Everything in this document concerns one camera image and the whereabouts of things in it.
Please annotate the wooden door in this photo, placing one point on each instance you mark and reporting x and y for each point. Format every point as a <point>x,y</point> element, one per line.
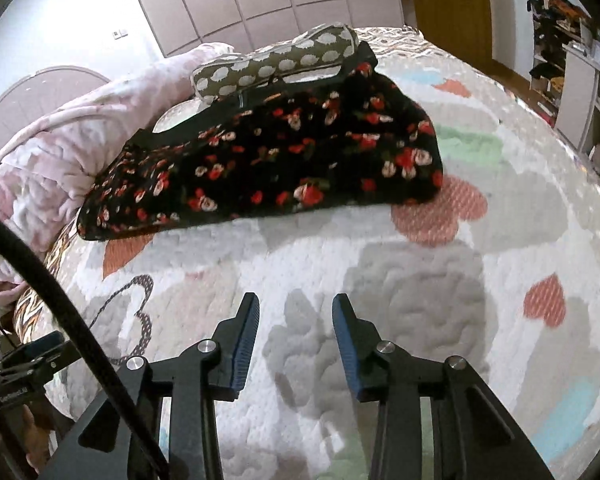
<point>450,10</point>

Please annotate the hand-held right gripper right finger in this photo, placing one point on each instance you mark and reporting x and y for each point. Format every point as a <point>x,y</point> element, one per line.
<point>351,350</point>

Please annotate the wall light switch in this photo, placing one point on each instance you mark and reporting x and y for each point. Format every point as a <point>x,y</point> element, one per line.
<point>119,33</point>

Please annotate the person's left hand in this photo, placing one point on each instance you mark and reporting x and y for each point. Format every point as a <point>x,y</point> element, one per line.
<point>36,435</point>

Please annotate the panelled wardrobe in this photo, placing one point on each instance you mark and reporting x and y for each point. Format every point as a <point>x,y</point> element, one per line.
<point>260,0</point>

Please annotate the black floral zip-up robe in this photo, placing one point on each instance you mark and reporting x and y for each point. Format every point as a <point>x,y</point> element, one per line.
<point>290,160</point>

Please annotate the zigzag patterned bed sheet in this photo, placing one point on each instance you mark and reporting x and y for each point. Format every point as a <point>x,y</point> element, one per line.
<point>30,310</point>

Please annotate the pink fleece blanket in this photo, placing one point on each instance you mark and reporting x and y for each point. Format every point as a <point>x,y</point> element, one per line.
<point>45,170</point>

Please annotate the cluttered white shelf unit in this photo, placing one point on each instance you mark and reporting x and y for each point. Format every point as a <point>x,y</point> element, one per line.
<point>570,60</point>

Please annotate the curved padded headboard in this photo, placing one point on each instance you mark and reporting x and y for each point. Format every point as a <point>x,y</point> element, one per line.
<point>40,95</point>

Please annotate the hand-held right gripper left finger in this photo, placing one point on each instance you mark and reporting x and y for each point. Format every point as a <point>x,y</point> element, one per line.
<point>244,345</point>

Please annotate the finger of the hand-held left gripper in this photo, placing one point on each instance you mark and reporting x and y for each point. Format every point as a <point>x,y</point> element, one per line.
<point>45,344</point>

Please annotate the olive hedgehog print pillow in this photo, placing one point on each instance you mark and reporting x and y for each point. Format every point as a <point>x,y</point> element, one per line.
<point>280,62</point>

